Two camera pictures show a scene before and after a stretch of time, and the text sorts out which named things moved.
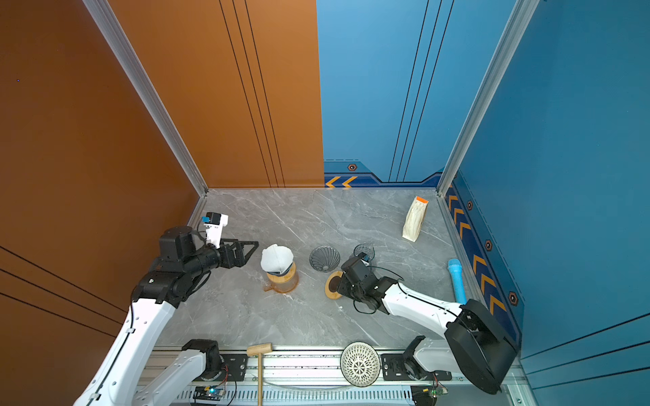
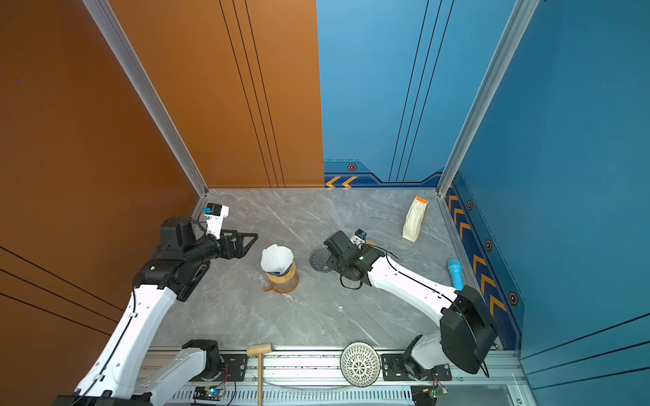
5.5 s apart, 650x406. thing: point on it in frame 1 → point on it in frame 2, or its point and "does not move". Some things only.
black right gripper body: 346,288 → 338,266
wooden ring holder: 284,277 does not move
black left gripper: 239,260 → 239,251
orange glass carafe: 283,288 does not move
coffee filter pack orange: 413,222 does not move
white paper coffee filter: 276,258 does not move
